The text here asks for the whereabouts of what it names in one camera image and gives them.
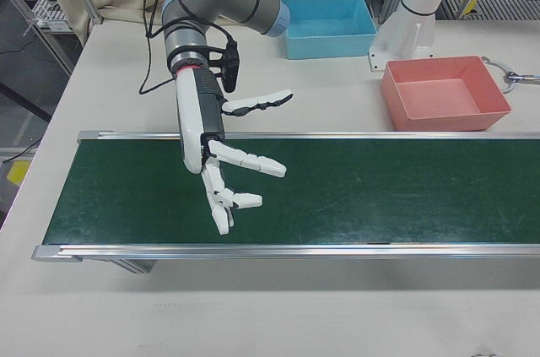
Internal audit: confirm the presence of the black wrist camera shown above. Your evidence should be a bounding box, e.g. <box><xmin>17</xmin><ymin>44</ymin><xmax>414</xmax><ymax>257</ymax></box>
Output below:
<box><xmin>205</xmin><ymin>38</ymin><xmax>241</xmax><ymax>94</ymax></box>

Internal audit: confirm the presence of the white wire rack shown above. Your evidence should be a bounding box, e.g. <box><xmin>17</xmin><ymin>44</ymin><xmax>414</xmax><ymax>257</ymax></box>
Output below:
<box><xmin>31</xmin><ymin>0</ymin><xmax>69</xmax><ymax>32</ymax></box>

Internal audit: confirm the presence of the white dexterous robot hand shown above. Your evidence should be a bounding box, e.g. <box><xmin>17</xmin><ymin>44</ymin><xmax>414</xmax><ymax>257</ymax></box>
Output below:
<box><xmin>174</xmin><ymin>68</ymin><xmax>295</xmax><ymax>235</ymax></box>

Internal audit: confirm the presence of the pink plastic box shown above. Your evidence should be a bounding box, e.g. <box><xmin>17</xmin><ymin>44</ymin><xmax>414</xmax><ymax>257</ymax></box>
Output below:
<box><xmin>381</xmin><ymin>56</ymin><xmax>513</xmax><ymax>133</ymax></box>

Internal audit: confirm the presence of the yellow floor label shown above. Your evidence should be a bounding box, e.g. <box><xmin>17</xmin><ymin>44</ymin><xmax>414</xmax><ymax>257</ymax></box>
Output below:
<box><xmin>7</xmin><ymin>160</ymin><xmax>31</xmax><ymax>186</ymax></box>

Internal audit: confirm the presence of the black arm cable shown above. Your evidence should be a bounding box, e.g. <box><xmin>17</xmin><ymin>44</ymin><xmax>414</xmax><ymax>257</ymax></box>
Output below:
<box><xmin>138</xmin><ymin>0</ymin><xmax>199</xmax><ymax>95</ymax></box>

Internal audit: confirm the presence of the metal reacher grabber tool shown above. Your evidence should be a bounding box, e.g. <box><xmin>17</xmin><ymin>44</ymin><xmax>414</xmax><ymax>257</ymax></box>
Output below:
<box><xmin>482</xmin><ymin>56</ymin><xmax>540</xmax><ymax>95</ymax></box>

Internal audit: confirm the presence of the blue plastic box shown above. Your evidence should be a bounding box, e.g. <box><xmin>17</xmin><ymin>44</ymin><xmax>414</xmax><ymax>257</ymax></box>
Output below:
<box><xmin>279</xmin><ymin>0</ymin><xmax>379</xmax><ymax>61</ymax></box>

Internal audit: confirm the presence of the green conveyor belt aluminium frame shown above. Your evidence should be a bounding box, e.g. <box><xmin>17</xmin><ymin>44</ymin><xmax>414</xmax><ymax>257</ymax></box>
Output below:
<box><xmin>31</xmin><ymin>128</ymin><xmax>540</xmax><ymax>276</ymax></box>

